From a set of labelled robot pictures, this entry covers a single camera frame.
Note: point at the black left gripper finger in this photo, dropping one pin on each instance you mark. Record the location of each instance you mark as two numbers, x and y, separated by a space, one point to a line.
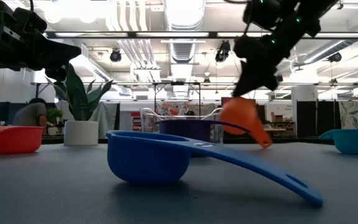
57 74
54 54

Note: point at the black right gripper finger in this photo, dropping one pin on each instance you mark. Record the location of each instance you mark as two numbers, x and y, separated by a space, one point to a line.
242 84
264 74

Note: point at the orange measuring cup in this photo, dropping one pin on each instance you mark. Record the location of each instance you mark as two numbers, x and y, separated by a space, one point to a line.
239 115

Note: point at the red measuring cup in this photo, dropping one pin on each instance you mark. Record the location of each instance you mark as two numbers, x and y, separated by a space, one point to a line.
15 140

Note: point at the teal measuring cup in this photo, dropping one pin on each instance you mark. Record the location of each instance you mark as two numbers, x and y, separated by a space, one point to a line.
356 141

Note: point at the blue measuring cup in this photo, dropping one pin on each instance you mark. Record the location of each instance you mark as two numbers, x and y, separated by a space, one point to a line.
148 161

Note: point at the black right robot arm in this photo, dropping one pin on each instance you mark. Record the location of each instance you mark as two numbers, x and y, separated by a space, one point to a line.
294 21

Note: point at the clear plastic basket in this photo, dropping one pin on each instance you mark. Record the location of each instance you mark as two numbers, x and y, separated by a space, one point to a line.
217 134

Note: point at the green snake plant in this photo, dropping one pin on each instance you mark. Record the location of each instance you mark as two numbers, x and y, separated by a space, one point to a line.
76 96

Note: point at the black ceiling spot lamp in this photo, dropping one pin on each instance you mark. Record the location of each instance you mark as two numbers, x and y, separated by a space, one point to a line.
115 56
222 51
334 57

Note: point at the small background potted plant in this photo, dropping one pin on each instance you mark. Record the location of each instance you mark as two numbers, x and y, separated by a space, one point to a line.
54 114

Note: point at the person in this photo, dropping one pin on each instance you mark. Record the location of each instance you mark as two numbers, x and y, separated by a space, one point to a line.
30 115

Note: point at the white plant pot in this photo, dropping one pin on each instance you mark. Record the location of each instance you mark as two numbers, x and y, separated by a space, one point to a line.
81 133

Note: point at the grey cloth cover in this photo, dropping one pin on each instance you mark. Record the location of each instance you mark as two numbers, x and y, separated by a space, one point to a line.
107 115

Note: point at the black partition panel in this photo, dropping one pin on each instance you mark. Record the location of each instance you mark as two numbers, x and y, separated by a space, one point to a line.
317 118

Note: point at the floral print curtain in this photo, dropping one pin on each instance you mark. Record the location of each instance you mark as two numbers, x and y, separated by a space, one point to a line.
353 115

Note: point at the black metal rack frame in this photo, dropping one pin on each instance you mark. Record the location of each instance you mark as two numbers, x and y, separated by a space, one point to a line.
177 83

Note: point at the silver ventilation duct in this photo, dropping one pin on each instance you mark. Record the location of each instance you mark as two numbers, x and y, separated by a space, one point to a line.
183 31

